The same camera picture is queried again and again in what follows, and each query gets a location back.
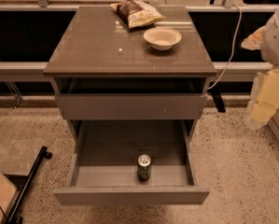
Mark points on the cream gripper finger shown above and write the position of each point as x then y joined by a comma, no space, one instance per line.
253,41
264,99

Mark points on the green soda can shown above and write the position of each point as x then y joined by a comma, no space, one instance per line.
144,166

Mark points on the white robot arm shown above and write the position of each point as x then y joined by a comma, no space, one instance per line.
270,41

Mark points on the grey drawer cabinet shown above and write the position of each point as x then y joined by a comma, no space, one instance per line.
100,54

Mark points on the open grey middle drawer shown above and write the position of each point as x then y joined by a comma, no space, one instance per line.
103,170

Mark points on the closed grey top drawer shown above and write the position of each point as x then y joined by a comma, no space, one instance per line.
130,106

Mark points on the white paper bowl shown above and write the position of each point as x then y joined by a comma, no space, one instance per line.
162,38

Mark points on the brown yellow chip bag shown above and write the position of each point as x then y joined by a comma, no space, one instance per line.
136,13

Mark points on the black stand leg with caster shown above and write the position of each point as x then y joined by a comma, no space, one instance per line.
22,184

